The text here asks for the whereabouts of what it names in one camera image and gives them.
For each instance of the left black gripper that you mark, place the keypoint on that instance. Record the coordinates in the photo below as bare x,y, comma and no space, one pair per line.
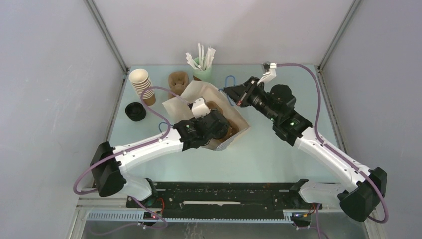
223,130

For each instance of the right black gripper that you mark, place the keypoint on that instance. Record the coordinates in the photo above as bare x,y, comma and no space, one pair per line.
241,93

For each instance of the blue checkered paper bag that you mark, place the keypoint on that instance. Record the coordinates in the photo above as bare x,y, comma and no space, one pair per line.
213,97

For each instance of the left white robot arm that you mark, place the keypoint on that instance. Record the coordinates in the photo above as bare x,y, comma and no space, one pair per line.
111,166

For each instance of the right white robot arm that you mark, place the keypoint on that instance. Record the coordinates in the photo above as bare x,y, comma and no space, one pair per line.
360,189

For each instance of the green straw holder cup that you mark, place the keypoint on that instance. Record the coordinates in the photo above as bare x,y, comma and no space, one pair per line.
202,73

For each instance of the white wrapped straws bundle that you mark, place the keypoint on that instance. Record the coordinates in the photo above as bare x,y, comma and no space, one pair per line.
205,58

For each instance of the stack of black lids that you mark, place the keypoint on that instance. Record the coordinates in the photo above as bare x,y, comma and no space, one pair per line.
135,111

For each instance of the stack of paper cups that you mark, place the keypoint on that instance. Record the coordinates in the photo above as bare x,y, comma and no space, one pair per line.
141,83

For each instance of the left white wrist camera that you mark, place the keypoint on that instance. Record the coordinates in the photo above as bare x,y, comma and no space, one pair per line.
199,108

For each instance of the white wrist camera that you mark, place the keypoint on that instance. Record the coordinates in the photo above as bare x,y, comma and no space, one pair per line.
269,72
199,108

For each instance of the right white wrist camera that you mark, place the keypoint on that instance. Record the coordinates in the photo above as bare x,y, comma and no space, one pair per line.
269,72

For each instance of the aluminium frame rail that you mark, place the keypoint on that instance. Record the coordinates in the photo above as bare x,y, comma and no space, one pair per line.
116,222

